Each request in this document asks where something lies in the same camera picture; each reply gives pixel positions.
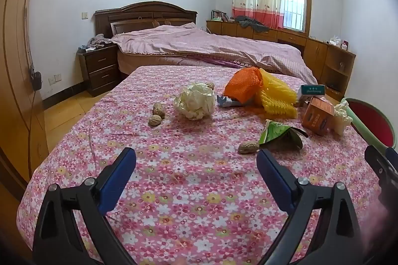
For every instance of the large peanut shell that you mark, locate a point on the large peanut shell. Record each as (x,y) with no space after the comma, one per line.
(248,147)

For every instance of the wooden bed pink blanket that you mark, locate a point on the wooden bed pink blanket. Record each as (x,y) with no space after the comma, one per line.
(211,46)

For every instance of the black hanging pouch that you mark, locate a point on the black hanging pouch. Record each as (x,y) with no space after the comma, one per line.
(36,80)

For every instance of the long wooden cabinet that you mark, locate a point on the long wooden cabinet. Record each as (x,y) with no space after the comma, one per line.
(314,50)

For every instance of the dark wooden nightstand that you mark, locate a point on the dark wooden nightstand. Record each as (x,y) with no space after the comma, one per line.
(99,69)

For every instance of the brown quilted bed base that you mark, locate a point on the brown quilted bed base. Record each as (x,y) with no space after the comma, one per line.
(140,61)

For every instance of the window with bars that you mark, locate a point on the window with bars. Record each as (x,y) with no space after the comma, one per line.
(293,1)

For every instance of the dark grey clothes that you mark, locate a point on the dark grey clothes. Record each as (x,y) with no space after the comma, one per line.
(250,23)

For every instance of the wall light switch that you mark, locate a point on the wall light switch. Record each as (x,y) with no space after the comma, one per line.
(85,15)

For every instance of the green foil wrapper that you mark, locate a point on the green foil wrapper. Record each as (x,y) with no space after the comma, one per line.
(276,133)

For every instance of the white plastic bag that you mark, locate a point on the white plastic bag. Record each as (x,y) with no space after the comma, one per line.
(194,100)
(335,40)

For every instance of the white foam net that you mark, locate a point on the white foam net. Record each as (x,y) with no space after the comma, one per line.
(340,120)

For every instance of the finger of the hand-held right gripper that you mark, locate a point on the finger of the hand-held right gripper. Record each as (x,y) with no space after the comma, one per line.
(377,164)

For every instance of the small red box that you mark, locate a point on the small red box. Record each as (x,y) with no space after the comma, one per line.
(344,45)

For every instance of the wooden wardrobe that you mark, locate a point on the wooden wardrobe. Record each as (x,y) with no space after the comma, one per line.
(12,66)

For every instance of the pile of clothes on nightstand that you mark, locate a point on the pile of clothes on nightstand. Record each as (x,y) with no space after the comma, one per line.
(96,42)

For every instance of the white box with green top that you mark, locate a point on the white box with green top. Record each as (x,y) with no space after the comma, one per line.
(311,90)

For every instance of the dark wooden headboard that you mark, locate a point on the dark wooden headboard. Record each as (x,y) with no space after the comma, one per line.
(130,18)

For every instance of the orange foam net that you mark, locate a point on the orange foam net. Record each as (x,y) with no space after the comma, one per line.
(244,86)

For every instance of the green bin with red inside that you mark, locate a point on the green bin with red inside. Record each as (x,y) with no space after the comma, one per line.
(373,122)

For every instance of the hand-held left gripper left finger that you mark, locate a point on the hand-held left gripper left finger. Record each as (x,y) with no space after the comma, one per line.
(119,178)

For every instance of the blue white tube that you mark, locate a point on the blue white tube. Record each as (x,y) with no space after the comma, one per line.
(226,101)

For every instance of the orange cardboard box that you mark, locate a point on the orange cardboard box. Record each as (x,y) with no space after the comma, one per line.
(317,114)

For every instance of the wall power socket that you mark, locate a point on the wall power socket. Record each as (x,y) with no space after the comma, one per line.
(55,79)

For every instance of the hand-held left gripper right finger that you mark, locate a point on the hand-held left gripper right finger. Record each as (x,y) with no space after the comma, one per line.
(273,178)

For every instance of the row of books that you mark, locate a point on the row of books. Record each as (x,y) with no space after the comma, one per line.
(219,15)

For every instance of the brown walnut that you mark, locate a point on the brown walnut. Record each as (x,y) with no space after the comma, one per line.
(158,109)
(154,120)

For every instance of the yellow foam net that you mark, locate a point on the yellow foam net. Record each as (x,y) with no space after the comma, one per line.
(276,84)
(279,108)

